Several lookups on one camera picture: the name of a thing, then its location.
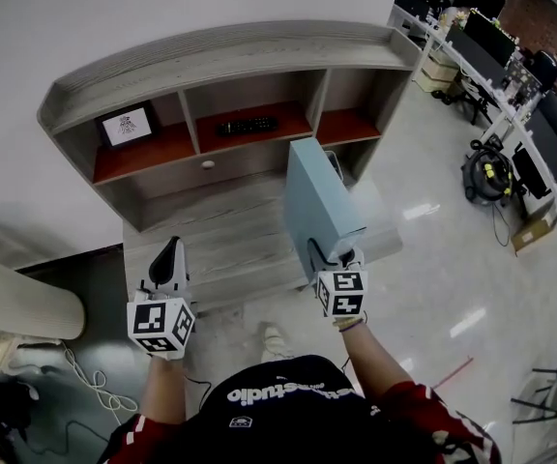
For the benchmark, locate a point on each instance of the cream ornate chair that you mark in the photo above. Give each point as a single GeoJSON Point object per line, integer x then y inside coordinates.
{"type": "Point", "coordinates": [12, 351]}

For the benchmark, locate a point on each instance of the cream storage crates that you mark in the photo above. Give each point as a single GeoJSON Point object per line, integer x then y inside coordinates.
{"type": "Point", "coordinates": [435, 73]}

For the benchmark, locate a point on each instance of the grey wooden desk shelf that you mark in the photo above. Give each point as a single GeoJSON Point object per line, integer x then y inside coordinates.
{"type": "Point", "coordinates": [240, 56]}

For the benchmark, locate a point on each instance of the person's left forearm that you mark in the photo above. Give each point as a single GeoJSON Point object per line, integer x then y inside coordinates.
{"type": "Point", "coordinates": [162, 389]}

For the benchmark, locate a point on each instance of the black picture frame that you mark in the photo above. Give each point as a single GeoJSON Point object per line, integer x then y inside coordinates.
{"type": "Point", "coordinates": [126, 126]}

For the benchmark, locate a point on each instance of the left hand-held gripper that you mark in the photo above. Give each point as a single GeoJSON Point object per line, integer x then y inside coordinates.
{"type": "Point", "coordinates": [160, 322]}

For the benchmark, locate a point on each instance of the white desktop bin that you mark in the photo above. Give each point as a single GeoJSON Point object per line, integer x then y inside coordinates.
{"type": "Point", "coordinates": [335, 165]}

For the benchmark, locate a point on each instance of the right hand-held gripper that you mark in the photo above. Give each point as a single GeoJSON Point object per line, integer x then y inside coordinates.
{"type": "Point", "coordinates": [343, 293]}

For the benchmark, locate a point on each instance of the round white side table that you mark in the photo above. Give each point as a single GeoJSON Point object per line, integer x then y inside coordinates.
{"type": "Point", "coordinates": [32, 302]}

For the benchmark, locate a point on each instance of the black and yellow vacuum cleaner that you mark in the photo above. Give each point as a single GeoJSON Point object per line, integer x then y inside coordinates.
{"type": "Point", "coordinates": [486, 172]}

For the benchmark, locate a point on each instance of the flat cardboard box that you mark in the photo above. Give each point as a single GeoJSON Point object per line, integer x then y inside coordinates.
{"type": "Point", "coordinates": [535, 232]}

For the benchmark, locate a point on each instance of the grey wooden table top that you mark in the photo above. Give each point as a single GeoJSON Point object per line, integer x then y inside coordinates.
{"type": "Point", "coordinates": [230, 240]}

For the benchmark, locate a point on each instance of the person's right forearm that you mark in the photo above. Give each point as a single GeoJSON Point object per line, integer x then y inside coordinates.
{"type": "Point", "coordinates": [375, 360]}

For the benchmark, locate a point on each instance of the person's black and red shirt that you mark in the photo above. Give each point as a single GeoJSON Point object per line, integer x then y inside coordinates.
{"type": "Point", "coordinates": [298, 418]}

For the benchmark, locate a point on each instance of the black remote control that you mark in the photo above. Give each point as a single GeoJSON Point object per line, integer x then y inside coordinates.
{"type": "Point", "coordinates": [247, 126]}

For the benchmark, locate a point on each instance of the person's leg with pale shoe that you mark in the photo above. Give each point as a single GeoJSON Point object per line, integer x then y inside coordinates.
{"type": "Point", "coordinates": [276, 343]}

